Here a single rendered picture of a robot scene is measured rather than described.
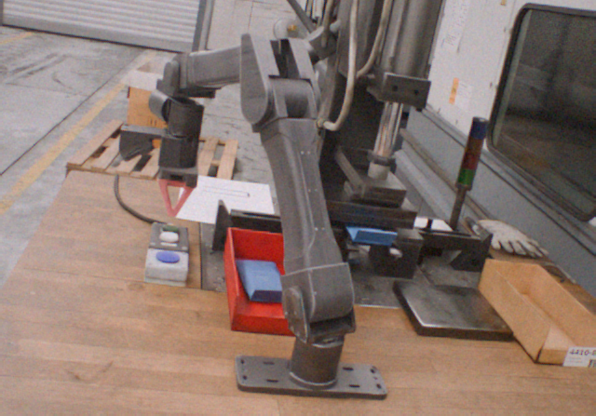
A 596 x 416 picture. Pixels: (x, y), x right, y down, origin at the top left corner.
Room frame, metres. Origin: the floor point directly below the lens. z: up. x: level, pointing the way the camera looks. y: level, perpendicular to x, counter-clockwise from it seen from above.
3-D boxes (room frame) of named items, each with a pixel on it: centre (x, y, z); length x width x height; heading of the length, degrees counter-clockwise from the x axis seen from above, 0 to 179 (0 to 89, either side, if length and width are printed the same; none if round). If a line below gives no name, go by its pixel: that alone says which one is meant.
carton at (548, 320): (1.03, -0.45, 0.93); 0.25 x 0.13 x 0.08; 13
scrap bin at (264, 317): (0.95, 0.03, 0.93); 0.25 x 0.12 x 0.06; 13
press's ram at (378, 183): (1.22, -0.10, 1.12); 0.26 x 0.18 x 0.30; 13
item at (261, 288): (0.99, 0.04, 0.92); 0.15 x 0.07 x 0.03; 19
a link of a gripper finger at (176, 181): (1.07, 0.22, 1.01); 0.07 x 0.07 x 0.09; 13
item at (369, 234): (1.12, -0.12, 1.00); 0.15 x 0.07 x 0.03; 13
